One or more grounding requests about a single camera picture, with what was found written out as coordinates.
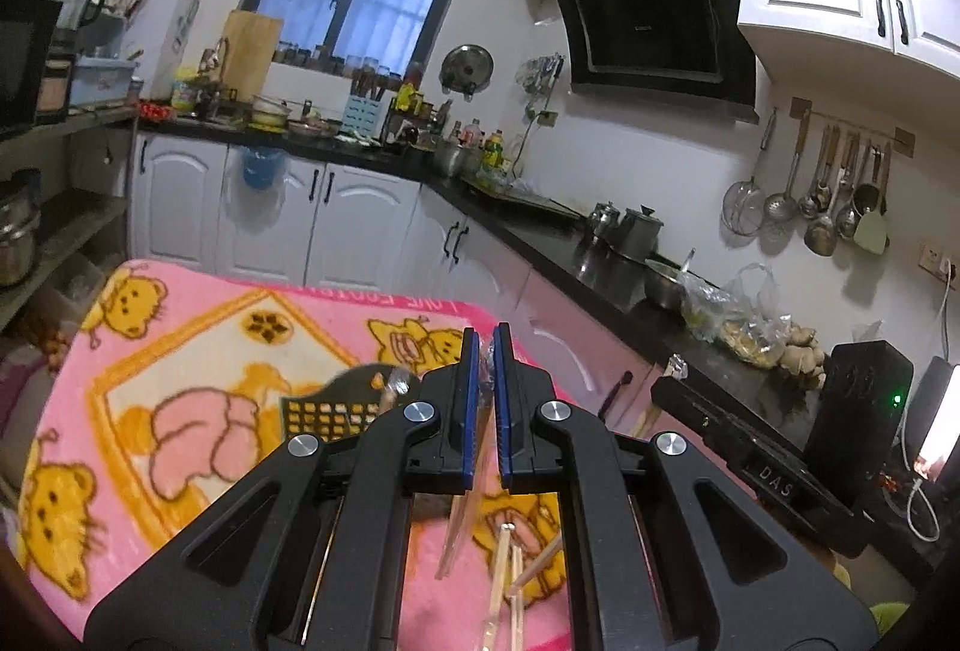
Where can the steel kettle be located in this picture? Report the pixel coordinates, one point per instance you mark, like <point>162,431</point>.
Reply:
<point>639,235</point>

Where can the steel pot lid on wall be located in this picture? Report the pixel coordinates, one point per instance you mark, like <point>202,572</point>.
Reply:
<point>466,67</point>

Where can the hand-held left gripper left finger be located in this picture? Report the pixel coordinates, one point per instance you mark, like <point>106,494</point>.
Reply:
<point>470,411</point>

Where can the brown ginger pieces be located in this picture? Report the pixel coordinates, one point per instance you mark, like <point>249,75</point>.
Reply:
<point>804,357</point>

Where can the row of spice jars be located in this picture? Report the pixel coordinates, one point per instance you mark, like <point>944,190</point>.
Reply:
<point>337,60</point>

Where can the steel cooking pot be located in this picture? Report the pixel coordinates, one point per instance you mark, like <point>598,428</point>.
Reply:
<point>454,158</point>

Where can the blue-grey plastic container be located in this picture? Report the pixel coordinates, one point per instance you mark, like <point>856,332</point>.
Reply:
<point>101,81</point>

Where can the glowing screen device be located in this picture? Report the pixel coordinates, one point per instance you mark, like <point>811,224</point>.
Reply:
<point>941,418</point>

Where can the black microwave oven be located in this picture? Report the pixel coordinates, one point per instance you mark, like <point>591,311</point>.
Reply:
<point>26,58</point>

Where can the small steel teapot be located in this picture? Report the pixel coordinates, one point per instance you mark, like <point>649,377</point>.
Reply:
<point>601,220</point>

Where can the light blue knife holder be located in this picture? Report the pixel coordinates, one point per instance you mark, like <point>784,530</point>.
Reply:
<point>366,112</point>

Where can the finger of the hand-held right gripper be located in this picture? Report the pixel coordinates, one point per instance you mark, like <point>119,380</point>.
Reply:
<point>712,415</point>

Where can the rectangular wooden cutting board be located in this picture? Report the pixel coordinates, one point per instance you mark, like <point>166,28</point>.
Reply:
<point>251,47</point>

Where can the pile of wooden chopsticks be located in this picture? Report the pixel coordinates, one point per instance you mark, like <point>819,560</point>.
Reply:
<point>499,568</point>

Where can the dark green plastic utensil basket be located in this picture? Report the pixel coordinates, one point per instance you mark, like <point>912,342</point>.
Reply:
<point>330,388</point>

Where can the white base cabinets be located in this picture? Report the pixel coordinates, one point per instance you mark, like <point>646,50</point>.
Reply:
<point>352,223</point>

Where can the blue plastic bag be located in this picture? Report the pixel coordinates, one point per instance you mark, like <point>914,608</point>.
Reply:
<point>262,167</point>

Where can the stacked steel pots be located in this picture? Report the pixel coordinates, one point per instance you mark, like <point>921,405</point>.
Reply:
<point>19,231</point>

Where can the wall socket with white plug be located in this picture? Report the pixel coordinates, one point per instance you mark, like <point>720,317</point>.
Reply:
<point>937,259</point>

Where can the yellow oil bottle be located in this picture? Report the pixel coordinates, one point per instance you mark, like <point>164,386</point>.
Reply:
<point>493,150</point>

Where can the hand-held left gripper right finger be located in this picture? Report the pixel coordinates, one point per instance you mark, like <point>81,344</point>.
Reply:
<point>505,411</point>

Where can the pink printed bear blanket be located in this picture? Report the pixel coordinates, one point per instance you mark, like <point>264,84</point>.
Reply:
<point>187,351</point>

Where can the yellow lidded jar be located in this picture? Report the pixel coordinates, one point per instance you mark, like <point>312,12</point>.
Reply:
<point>184,90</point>

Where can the row of hanging kitchen utensils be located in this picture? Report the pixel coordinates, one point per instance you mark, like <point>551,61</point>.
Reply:
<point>821,201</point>

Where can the clear plastic bag of vegetables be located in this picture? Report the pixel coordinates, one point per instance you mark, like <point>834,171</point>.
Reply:
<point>739,313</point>

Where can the steel mixing bowl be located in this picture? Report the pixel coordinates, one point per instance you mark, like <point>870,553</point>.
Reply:
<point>667,283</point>

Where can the black kitchen countertop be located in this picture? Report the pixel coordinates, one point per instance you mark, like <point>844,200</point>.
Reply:
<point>540,238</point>

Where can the small wall utensil rack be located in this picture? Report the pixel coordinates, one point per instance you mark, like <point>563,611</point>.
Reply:
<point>540,77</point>

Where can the single chopstick pair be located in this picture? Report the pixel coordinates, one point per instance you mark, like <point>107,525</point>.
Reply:
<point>391,388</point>
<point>643,421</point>
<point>457,531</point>

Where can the metal shelf rack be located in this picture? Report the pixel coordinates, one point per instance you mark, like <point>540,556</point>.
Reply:
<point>67,216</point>

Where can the black slanted range hood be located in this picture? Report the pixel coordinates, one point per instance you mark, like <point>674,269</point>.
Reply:
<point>652,28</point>

